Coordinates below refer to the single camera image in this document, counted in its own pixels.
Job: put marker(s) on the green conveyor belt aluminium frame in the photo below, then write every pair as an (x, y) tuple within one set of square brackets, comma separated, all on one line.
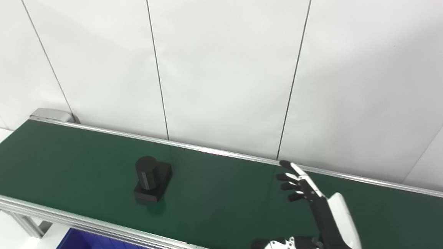
[(230, 201)]

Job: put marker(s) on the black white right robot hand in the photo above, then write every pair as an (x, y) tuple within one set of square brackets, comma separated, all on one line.
[(339, 221)]

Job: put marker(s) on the aluminium conveyor leg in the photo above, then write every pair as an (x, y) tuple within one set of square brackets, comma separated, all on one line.
[(27, 225)]

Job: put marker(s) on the black block with cylinder part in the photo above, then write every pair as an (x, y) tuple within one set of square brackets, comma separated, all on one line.
[(151, 178)]

